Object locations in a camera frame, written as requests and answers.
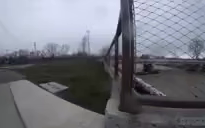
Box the green grass field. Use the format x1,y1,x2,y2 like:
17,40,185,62
13,59,113,115

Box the tall tower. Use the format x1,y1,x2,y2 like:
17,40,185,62
80,29,92,56

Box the row of bare trees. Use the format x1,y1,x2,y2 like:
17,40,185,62
0,42,73,61

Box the flat concrete slab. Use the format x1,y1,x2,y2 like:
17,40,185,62
38,81,70,95

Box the concrete fence base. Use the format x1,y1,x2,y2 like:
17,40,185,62
101,59,205,128

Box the pale concrete path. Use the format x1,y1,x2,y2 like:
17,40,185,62
8,79,106,128

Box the bare tree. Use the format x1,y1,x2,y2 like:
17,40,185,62
188,38,205,60

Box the grey asphalt strip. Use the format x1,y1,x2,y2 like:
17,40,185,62
0,68,27,128

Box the chain-link fence with posts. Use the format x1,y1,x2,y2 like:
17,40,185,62
103,0,205,114

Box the overhead wires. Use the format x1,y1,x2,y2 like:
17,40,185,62
0,7,21,44

